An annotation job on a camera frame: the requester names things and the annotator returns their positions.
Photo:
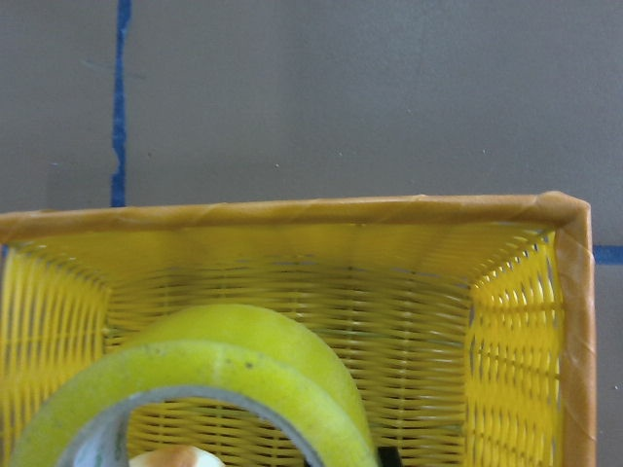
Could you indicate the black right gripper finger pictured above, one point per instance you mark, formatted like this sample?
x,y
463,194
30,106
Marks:
x,y
389,456

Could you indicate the yellow tape roll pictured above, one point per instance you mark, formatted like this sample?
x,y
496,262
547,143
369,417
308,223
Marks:
x,y
248,356

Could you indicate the yellow plastic woven basket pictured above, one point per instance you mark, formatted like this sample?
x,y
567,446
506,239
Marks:
x,y
466,323

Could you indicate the toy croissant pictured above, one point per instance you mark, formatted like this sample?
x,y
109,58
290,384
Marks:
x,y
176,456

